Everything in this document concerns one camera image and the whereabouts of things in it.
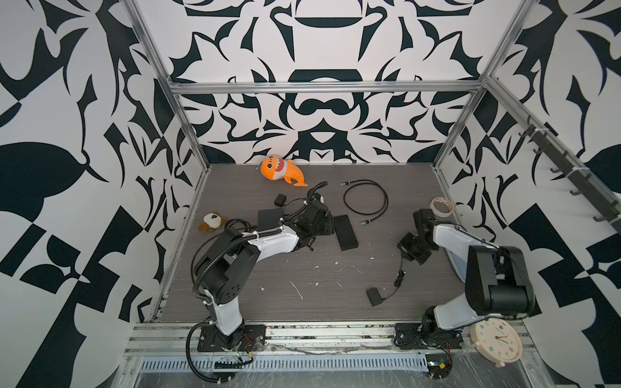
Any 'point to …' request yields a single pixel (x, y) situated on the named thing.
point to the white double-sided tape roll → (441, 206)
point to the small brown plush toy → (211, 221)
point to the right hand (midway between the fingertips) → (402, 250)
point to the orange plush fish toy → (276, 168)
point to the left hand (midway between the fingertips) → (333, 216)
